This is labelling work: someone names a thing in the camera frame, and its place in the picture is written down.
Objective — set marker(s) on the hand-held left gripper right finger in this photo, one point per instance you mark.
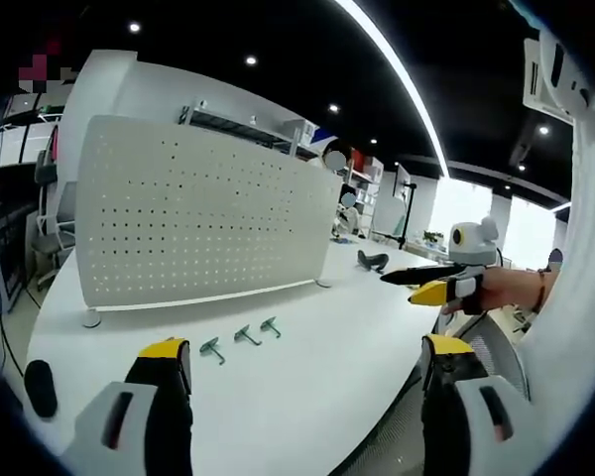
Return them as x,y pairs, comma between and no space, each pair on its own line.
471,426

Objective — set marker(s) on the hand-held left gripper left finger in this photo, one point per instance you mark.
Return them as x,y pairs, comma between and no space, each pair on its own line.
129,426

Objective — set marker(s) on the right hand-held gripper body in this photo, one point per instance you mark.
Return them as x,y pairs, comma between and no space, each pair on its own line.
471,245

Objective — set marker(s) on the grey-green hook assembly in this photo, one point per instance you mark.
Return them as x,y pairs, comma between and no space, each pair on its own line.
244,335
211,348
270,324

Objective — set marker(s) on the white perforated mounting plate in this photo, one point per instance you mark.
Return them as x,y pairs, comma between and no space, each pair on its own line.
198,218

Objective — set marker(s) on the person's right hand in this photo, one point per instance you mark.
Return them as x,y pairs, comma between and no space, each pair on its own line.
506,290

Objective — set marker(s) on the green potted plant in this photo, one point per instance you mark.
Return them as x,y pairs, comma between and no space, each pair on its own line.
431,237

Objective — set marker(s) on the black tripod stand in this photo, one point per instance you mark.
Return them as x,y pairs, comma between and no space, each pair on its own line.
407,213

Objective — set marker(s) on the grey mesh office chair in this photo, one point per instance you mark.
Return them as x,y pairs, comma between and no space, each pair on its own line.
496,352

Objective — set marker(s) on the black foam cylinder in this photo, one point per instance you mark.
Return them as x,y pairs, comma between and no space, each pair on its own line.
40,389

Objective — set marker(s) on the ceiling light strip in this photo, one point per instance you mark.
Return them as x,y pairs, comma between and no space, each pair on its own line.
406,84

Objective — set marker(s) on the white ceiling air conditioner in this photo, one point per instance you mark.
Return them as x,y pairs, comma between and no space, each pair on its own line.
538,79

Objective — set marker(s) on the dark desk with equipment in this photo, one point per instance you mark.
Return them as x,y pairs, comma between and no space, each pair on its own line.
2,233

